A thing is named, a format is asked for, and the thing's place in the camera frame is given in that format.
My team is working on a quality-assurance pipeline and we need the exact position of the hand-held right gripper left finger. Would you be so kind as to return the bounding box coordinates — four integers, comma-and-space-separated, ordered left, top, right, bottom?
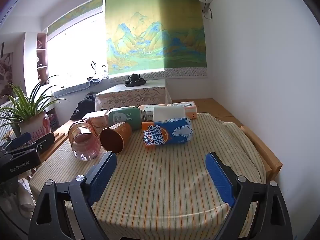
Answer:
28, 151, 118, 240

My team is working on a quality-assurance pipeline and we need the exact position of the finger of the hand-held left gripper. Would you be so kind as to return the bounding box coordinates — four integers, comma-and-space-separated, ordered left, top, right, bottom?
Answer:
0, 132, 32, 153
15, 133, 55, 155

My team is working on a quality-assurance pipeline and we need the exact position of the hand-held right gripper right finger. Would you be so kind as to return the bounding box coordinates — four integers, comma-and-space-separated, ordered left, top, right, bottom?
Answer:
204, 152, 293, 240

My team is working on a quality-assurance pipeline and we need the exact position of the clear pink glass cup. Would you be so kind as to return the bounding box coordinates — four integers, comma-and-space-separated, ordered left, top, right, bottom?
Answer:
68, 121, 101, 161

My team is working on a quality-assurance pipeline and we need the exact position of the copper orange cup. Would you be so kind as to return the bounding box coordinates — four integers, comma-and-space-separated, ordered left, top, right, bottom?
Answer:
99, 121, 132, 154

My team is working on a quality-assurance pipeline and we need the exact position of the blue orange can-shaped cup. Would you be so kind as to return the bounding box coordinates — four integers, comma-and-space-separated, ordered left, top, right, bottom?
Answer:
141, 117, 193, 150

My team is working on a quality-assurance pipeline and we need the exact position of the white cup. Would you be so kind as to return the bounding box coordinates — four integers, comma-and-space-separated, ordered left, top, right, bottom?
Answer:
153, 106, 187, 122

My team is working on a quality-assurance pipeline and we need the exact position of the white red plant pot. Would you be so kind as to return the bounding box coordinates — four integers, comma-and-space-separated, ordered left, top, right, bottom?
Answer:
19, 111, 52, 140

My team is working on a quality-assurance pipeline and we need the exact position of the green potted plant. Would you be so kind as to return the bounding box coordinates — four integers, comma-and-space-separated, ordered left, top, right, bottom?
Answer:
0, 75, 69, 140

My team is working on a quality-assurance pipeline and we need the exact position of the wooden table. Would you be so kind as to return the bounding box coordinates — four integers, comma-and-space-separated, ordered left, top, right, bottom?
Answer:
39, 97, 283, 180

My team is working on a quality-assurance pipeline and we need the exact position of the black bag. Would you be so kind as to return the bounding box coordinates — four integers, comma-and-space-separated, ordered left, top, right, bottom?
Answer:
70, 95, 97, 121

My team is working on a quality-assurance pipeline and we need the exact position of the orange carton box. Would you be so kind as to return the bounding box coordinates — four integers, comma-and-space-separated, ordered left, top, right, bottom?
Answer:
87, 116, 110, 130

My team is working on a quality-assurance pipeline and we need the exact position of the striped tablecloth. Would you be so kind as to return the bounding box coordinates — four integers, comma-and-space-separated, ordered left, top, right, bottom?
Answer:
29, 112, 267, 221

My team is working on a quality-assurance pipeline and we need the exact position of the blue window seat cushion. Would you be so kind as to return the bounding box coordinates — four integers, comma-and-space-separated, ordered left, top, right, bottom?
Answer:
54, 79, 100, 98

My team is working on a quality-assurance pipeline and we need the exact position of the green bottle with rabbit print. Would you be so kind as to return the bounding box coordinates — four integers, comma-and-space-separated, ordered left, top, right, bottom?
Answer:
108, 107, 147, 130

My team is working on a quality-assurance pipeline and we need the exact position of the orange white tissue packet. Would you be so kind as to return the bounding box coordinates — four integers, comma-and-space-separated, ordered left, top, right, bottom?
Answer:
167, 101, 198, 119

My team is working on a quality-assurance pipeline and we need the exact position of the low table with lace cloth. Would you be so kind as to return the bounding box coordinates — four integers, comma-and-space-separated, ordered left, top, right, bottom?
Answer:
95, 79, 173, 112

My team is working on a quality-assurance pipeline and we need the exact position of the kettle on window sill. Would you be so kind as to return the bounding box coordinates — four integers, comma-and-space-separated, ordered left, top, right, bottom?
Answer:
90, 60, 108, 78

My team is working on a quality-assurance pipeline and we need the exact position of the dark teapot set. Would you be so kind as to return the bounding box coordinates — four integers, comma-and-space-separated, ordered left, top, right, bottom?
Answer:
124, 73, 147, 87

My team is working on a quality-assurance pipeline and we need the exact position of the raised landscape roller blind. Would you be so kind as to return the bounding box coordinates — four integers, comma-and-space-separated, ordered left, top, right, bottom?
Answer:
47, 0, 104, 40

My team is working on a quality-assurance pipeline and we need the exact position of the green landscape roller blind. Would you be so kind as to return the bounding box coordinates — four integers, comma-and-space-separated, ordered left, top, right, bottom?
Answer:
104, 0, 208, 83

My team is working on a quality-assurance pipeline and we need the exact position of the floral wall hanging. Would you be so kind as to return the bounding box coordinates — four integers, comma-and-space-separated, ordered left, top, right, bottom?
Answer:
0, 52, 13, 98

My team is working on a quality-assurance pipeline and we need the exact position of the white wall shelf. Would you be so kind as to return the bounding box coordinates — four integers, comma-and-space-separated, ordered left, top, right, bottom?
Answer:
24, 32, 48, 88

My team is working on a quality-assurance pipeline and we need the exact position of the air conditioner cable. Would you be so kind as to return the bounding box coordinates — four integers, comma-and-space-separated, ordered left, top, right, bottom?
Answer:
201, 2, 213, 20

